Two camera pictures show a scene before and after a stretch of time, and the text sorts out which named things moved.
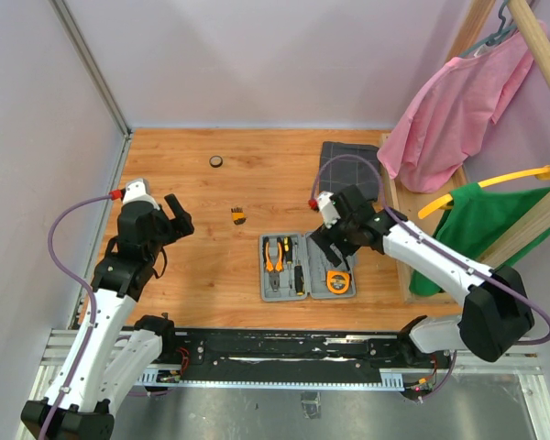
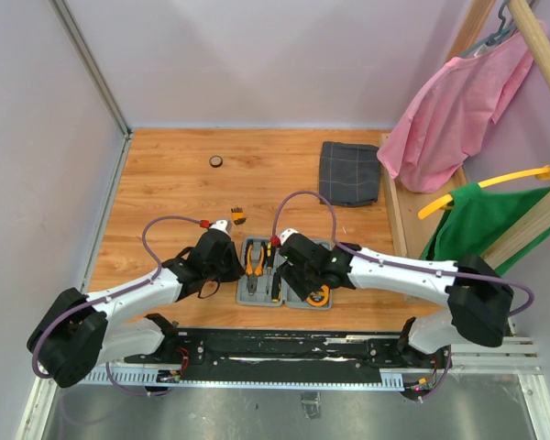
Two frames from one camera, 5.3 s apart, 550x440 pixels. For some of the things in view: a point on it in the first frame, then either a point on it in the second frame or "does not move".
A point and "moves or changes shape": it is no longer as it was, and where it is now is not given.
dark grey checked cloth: x=343 y=165 does not move
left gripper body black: x=169 y=230 to x=225 y=271
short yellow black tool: x=238 y=216 does not move
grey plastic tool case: x=293 y=268 moves or changes shape
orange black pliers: x=274 y=273 to x=250 y=271
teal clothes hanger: x=497 y=37 does not move
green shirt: x=476 y=221 does not move
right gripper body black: x=341 y=236 to x=302 y=281
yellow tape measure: x=337 y=281 moves or changes shape
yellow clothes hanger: x=544 y=172 does not move
